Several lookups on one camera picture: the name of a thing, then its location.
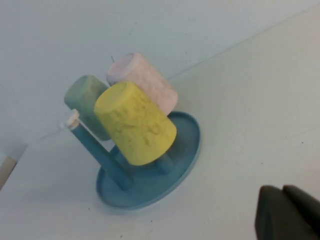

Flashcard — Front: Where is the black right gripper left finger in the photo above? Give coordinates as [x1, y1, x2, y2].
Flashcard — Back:
[254, 185, 320, 240]

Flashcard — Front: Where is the pink marbled plastic cup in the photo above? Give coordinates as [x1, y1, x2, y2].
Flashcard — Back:
[106, 52, 179, 116]

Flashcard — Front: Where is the yellow marbled plastic cup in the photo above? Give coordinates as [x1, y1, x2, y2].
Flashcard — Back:
[93, 81, 178, 166]

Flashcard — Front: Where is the green marbled plastic cup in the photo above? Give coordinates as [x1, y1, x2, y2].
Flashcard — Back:
[64, 74, 112, 141]

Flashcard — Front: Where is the blue cup stand with posts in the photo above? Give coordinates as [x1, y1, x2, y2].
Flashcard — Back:
[59, 109, 202, 208]

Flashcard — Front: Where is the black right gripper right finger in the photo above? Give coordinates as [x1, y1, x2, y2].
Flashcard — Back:
[282, 184, 320, 232]

